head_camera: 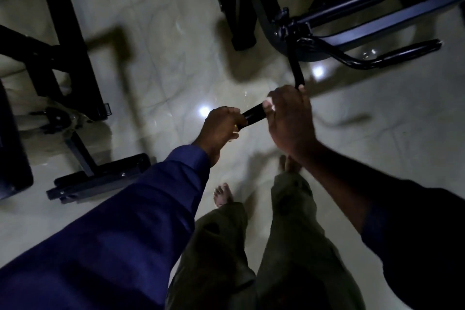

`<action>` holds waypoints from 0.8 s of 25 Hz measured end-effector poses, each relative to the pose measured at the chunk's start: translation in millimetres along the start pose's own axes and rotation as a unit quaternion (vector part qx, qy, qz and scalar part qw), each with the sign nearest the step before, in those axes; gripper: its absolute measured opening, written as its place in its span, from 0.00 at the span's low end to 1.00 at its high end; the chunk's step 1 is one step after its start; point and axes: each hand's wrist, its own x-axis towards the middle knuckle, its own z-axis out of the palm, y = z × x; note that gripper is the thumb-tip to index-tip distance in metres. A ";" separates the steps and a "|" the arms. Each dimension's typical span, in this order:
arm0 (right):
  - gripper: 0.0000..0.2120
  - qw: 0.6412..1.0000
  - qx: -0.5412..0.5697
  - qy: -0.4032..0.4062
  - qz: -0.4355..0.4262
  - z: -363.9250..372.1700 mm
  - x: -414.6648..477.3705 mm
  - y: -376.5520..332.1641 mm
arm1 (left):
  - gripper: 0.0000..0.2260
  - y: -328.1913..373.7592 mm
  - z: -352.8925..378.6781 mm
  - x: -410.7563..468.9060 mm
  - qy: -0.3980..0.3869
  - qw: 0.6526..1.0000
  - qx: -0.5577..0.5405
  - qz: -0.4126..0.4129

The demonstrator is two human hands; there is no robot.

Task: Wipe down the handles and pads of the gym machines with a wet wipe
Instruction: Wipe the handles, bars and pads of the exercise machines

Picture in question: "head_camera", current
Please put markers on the person's right forearm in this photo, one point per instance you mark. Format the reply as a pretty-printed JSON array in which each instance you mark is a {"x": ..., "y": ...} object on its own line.
[{"x": 338, "y": 182}]

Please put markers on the black machine maroon pad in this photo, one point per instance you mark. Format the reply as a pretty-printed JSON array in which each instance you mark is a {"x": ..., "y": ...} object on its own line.
[{"x": 381, "y": 24}]

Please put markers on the person's left hand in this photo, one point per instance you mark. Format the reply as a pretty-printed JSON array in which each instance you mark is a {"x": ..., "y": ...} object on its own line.
[{"x": 218, "y": 128}]

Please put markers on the person's right hand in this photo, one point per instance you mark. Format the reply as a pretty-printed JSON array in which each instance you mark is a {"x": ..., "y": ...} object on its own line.
[{"x": 290, "y": 121}]

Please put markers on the black silver weight machine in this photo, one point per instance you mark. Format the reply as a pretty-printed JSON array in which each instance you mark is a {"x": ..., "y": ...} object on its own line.
[{"x": 74, "y": 48}]

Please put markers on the person's blue shirt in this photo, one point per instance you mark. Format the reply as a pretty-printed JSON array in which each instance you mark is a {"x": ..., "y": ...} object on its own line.
[{"x": 109, "y": 240}]

